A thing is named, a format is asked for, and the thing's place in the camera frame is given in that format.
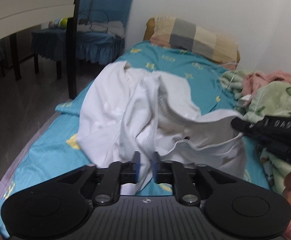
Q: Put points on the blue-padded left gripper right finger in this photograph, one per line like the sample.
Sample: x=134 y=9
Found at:
x=174 y=173

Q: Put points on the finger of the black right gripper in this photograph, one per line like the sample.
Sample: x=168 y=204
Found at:
x=249 y=129

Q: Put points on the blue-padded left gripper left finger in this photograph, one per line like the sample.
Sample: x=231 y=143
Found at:
x=117 y=174

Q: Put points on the white t-shirt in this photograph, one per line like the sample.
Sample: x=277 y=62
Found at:
x=128 y=110

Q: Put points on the green fleece blanket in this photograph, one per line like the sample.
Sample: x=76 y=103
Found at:
x=272 y=99

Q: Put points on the pink fleece garment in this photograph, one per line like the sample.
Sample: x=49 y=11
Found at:
x=254 y=81

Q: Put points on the teal patterned bed sheet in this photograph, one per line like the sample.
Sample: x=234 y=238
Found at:
x=56 y=151

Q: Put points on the plaid pillow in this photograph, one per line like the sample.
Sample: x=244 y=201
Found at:
x=172 y=32

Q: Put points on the green plush toy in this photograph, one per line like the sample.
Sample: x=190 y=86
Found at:
x=59 y=23

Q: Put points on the blue covered chair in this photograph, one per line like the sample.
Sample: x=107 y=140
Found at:
x=101 y=33

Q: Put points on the white desk with dark legs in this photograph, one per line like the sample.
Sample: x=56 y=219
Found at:
x=17 y=15

